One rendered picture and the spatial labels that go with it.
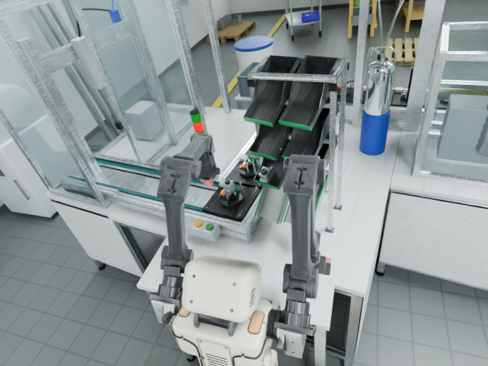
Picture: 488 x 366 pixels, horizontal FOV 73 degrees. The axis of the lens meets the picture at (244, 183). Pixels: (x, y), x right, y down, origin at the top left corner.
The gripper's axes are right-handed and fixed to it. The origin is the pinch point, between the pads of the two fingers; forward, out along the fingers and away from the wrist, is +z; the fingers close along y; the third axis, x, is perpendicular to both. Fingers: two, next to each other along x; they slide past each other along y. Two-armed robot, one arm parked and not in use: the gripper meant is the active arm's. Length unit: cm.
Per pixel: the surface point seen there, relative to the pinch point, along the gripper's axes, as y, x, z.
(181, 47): 24, -34, -48
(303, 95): -35, -26, -34
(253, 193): -5.5, -26.6, 26.6
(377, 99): -55, -93, 1
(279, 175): -26.0, -17.2, 1.4
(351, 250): -61, -14, 37
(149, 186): 64, -18, 33
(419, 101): -77, -127, 17
